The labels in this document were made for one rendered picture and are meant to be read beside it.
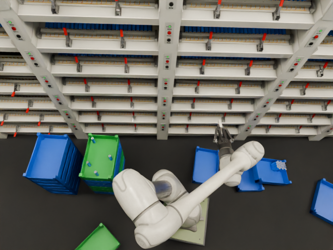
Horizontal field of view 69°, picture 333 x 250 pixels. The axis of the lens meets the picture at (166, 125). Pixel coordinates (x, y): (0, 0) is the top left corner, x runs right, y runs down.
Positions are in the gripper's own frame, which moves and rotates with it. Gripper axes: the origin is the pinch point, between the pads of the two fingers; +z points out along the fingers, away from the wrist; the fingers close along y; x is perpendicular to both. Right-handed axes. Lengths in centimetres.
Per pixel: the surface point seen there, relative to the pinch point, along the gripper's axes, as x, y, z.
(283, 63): 38, 30, 14
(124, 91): 11, -61, 18
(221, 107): -7.5, 6.7, 22.7
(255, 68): 31.0, 17.2, 16.9
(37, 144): -21, -120, -1
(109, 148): -24, -73, -2
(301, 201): -69, 78, -22
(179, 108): -8.3, -24.2, 21.4
